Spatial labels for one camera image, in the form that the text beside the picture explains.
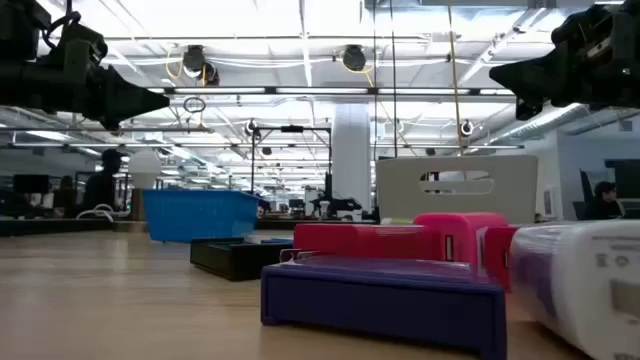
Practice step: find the red wall charger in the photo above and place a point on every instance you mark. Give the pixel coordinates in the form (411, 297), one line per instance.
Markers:
(360, 242)

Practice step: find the white bulb brass lamp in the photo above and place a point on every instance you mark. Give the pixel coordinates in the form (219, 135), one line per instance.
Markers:
(144, 167)

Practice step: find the ceiling light strip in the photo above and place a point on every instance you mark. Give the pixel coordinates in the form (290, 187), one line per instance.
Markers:
(320, 91)

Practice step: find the blue plastic slotted basket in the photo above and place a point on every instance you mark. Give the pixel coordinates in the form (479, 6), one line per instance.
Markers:
(200, 215)

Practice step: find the black gantry frame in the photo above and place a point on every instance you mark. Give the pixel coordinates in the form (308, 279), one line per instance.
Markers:
(292, 128)

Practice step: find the pink wall charger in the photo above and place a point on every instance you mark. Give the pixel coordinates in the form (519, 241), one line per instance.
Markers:
(470, 235)

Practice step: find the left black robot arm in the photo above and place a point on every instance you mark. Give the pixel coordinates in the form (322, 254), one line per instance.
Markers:
(20, 20)

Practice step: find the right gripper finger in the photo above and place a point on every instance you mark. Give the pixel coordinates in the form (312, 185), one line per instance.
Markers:
(529, 109)
(535, 75)

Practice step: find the blue rectangular box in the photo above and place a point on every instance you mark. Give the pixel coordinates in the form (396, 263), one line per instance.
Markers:
(277, 241)

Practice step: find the white building column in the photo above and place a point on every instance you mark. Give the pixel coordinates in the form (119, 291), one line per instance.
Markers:
(351, 160)

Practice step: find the white purple cylinder tube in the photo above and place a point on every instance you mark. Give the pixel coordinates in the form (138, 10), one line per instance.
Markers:
(580, 285)

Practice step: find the red small plastic block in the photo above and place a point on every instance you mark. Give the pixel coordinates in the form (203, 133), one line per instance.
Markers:
(500, 255)

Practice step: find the purple box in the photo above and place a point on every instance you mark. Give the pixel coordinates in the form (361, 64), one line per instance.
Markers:
(380, 305)

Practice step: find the silver ventilation duct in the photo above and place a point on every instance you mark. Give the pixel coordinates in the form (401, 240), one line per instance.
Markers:
(545, 125)

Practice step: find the black computer monitor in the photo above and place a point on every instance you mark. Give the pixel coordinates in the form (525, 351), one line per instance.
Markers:
(625, 180)
(30, 184)

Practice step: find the background robot station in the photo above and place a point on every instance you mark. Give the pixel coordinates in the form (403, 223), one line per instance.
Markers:
(345, 206)

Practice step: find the black shallow tray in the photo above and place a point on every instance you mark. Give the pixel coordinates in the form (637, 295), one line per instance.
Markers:
(230, 260)

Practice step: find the white plastic bin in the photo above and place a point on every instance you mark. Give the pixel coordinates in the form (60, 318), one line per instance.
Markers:
(400, 190)

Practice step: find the person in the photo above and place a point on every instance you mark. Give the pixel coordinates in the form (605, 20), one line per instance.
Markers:
(65, 195)
(602, 205)
(102, 185)

